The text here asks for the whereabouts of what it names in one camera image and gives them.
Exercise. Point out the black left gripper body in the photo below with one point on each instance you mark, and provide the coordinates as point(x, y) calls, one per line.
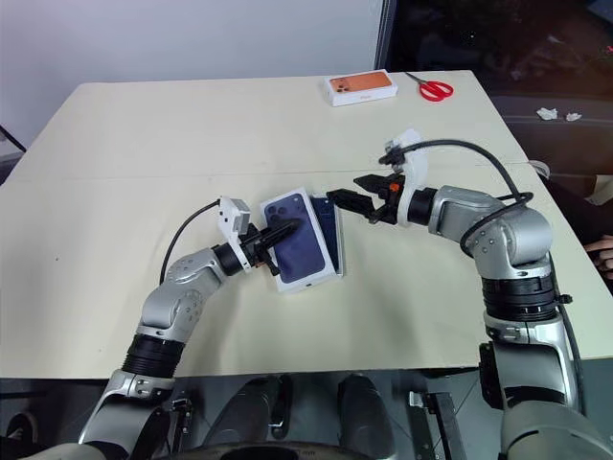
point(256, 249)

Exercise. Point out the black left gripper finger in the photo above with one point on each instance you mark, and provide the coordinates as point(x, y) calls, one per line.
point(282, 232)

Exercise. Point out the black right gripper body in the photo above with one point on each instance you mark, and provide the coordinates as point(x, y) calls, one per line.
point(392, 206)

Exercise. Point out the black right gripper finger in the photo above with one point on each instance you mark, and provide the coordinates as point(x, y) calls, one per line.
point(371, 183)
point(354, 203)

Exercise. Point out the dark blue smartphone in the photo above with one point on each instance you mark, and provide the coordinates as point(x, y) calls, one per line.
point(330, 230)

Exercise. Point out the white box bottom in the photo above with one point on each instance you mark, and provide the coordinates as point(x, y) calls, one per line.
point(342, 266)

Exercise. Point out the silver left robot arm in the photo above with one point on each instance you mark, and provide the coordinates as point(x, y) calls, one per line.
point(177, 297)

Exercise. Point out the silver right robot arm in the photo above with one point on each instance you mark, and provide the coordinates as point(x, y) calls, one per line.
point(507, 239)

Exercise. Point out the orange print phone box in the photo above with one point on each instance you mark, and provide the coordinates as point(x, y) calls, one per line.
point(359, 88)

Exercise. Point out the person's left hand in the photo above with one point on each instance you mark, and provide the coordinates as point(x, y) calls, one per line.
point(601, 254)

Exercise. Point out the dark rounded shape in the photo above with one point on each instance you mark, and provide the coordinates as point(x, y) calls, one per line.
point(366, 412)
point(249, 412)

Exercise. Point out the crumpled white paper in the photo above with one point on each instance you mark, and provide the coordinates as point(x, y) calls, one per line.
point(547, 113)
point(574, 116)

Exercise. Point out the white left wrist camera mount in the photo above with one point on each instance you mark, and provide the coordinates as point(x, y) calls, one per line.
point(230, 215)

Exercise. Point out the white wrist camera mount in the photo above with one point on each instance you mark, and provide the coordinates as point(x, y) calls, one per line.
point(414, 163)
point(230, 215)

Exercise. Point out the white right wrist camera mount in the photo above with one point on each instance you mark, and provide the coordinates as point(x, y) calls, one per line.
point(414, 163)

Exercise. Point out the grey partition post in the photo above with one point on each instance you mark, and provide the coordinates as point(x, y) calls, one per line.
point(385, 36)

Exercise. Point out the black metal bracket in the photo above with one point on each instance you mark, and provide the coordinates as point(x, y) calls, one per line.
point(433, 426)

